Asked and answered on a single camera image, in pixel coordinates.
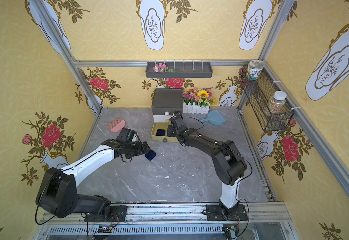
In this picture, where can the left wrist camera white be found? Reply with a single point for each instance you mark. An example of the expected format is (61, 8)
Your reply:
(128, 137)

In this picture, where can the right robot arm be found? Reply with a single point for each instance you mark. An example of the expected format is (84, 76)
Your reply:
(229, 165)

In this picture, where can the black wire wall basket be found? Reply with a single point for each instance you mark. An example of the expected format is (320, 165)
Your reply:
(256, 94)

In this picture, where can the pink small dustpan brush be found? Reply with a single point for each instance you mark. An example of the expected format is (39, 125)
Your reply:
(116, 125)

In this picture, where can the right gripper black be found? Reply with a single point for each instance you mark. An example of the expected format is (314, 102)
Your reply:
(177, 122)

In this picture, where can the blue brooch box bottom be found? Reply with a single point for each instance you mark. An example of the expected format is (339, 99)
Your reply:
(170, 131)

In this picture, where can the flower pot white fence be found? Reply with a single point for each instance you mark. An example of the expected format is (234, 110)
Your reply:
(197, 101)

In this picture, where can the clear jar white lid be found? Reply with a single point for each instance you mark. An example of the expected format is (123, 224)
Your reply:
(276, 103)

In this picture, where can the light blue dustpan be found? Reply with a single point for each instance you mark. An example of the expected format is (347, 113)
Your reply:
(214, 117)

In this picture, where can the small pink flowers on shelf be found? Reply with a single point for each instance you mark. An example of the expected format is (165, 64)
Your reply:
(162, 68)

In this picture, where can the aluminium front rail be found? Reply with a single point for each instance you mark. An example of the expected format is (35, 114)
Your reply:
(189, 213)

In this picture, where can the small circuit board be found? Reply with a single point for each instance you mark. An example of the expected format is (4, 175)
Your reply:
(105, 229)

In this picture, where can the white drawer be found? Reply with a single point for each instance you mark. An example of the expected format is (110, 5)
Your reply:
(162, 118)

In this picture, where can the three-drawer storage cabinet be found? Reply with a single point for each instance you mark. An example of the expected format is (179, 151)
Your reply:
(168, 98)

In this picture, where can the grey top drawer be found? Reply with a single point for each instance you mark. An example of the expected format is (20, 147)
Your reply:
(161, 110)

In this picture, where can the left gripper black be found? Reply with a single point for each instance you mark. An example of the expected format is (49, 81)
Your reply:
(137, 146)

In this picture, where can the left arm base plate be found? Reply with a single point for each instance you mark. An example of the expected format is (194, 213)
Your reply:
(110, 214)

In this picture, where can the yellow bottom drawer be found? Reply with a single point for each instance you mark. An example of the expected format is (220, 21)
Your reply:
(162, 138)

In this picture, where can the grey wall shelf tray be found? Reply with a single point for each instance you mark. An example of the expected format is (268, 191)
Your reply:
(182, 69)

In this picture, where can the blue brooch box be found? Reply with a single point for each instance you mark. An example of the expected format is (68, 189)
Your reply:
(161, 132)
(150, 155)
(170, 131)

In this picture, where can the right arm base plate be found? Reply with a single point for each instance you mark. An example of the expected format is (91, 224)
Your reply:
(221, 213)

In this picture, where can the decorated jar with lid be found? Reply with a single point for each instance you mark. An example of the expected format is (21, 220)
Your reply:
(254, 69)

